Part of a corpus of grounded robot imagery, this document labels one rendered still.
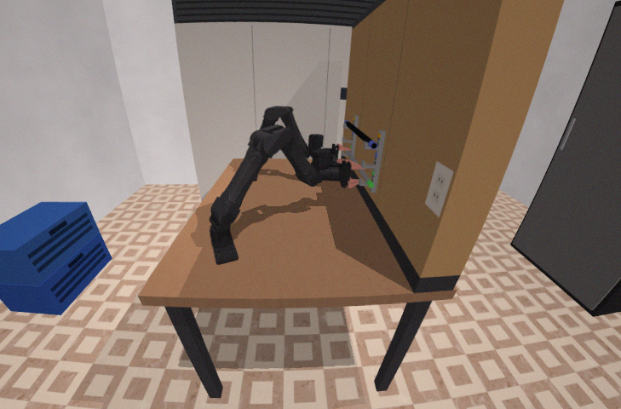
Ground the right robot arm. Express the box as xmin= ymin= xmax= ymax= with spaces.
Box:
xmin=210 ymin=124 xmax=342 ymax=265

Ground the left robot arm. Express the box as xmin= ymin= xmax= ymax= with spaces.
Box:
xmin=260 ymin=106 xmax=337 ymax=161

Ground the large brown wooden panel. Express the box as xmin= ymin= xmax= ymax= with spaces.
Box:
xmin=344 ymin=0 xmax=564 ymax=293

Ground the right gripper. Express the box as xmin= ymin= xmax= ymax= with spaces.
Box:
xmin=329 ymin=160 xmax=364 ymax=188

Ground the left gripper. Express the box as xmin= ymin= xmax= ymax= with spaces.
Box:
xmin=332 ymin=143 xmax=352 ymax=163

